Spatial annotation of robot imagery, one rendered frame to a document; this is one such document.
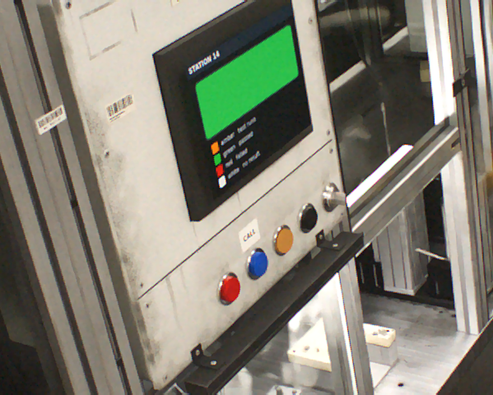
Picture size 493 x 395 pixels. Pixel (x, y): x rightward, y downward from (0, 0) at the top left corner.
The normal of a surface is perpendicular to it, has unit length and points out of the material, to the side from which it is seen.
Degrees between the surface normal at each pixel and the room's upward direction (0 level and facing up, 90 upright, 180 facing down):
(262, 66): 90
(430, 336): 0
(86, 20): 90
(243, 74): 90
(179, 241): 90
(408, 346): 0
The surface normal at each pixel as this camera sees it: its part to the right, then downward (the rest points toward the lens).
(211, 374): -0.18, -0.88
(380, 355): -0.55, 0.46
